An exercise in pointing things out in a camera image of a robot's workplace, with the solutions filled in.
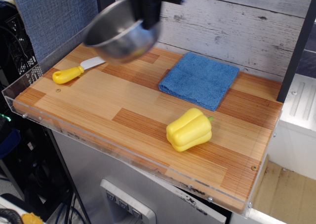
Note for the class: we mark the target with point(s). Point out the yellow handled toy knife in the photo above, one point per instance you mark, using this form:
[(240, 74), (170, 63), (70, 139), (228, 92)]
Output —
[(64, 76)]

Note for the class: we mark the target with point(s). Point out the yellow object bottom left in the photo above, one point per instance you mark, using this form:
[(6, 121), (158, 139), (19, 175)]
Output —
[(31, 218)]

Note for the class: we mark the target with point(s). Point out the yellow toy bell pepper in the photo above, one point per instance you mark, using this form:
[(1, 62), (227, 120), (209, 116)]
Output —
[(191, 129)]

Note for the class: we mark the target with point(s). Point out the silver cabinet with dispenser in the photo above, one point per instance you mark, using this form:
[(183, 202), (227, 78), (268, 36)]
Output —
[(101, 180)]

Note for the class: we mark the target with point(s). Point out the black plastic crate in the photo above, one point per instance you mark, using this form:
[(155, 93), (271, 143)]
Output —
[(16, 51)]

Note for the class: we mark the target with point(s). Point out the white plastic unit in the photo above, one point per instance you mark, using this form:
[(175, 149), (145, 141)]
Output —
[(293, 143)]

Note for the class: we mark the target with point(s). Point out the clear acrylic table guard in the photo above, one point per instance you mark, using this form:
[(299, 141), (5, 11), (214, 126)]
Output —
[(120, 110)]

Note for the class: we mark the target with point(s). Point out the metal pot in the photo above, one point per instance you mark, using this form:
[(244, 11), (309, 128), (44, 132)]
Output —
[(117, 37)]

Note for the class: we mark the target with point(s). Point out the blue folded cloth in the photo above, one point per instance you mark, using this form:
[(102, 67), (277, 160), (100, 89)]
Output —
[(199, 80)]

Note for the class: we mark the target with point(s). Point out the right black vertical post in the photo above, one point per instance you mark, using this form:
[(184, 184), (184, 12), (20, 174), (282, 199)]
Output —
[(298, 51)]

